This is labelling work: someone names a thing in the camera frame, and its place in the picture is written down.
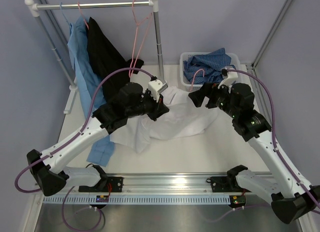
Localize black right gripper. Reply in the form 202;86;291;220
188;80;239;119

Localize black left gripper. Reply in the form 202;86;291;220
126;89;169;121

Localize pink hanger of white shirt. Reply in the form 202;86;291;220
188;68;206;93

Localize blue checked shirt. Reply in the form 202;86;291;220
183;48;236;85

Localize white shirt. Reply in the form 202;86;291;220
109;87;218;153

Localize pink hanger of checked shirt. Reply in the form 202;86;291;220
128;0;153;77

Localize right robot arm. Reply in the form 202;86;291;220
189;83;320;224

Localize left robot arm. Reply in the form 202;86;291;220
27;79;169;197

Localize light blue shirt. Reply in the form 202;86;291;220
67;17;115;167

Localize black shirt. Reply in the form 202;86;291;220
86;18;131;100

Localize pink hanger of black shirt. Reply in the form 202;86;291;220
77;1;89;30

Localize blue hanger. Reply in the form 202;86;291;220
59;2;70;26

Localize white plastic basket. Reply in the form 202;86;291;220
179;52;241;91

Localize white clothes rack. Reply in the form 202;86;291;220
24;0;167;114

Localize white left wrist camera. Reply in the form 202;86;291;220
148;79;168;102

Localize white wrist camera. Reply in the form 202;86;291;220
148;79;168;102
218;67;238;89

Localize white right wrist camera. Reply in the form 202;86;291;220
218;67;238;89

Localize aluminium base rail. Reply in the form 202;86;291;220
57;172;305;194

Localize white slotted cable duct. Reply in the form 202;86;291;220
43;195;231;205

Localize aluminium frame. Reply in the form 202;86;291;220
34;0;308;173

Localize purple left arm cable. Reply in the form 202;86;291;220
14;68;157;194

